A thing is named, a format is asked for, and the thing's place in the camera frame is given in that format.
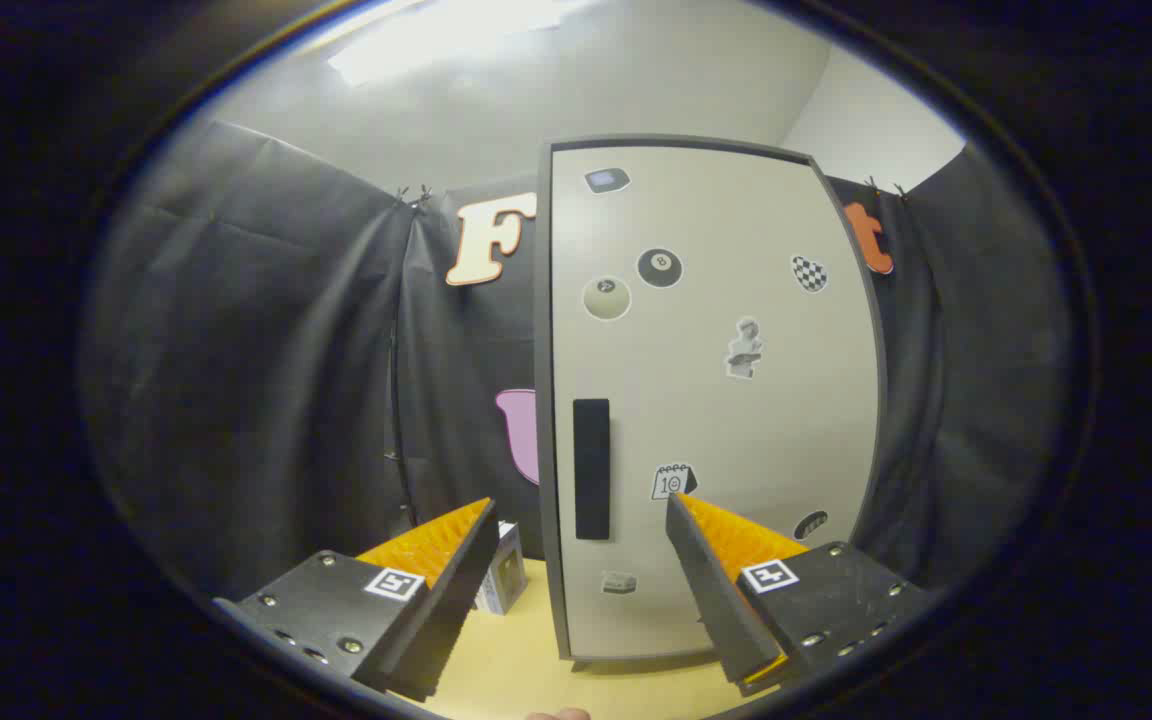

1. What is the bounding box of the black door handle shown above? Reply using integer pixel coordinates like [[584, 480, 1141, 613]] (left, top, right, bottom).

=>
[[573, 398, 612, 542]]

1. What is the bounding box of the grey cabinet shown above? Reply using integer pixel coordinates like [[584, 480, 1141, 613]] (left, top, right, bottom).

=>
[[533, 135, 889, 663]]

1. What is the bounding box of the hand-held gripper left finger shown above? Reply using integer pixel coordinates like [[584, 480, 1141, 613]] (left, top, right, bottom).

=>
[[214, 497, 502, 703]]

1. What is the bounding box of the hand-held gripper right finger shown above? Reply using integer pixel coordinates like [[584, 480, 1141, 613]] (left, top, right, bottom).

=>
[[665, 492, 937, 698]]

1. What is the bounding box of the white cabinet door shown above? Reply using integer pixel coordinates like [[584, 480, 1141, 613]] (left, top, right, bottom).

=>
[[549, 147, 882, 659]]

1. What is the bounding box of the grey book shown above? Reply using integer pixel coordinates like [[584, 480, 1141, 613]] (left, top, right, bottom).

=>
[[474, 520, 529, 616]]

